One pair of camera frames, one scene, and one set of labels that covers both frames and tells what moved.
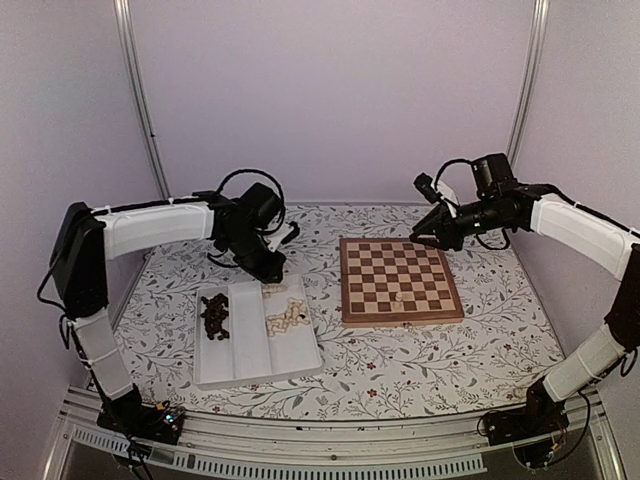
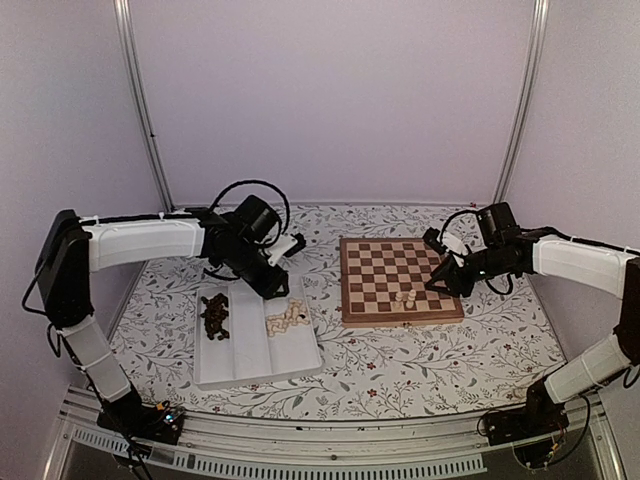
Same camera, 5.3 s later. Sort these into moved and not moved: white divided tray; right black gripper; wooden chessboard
Moved: right black gripper
Not moved: wooden chessboard; white divided tray
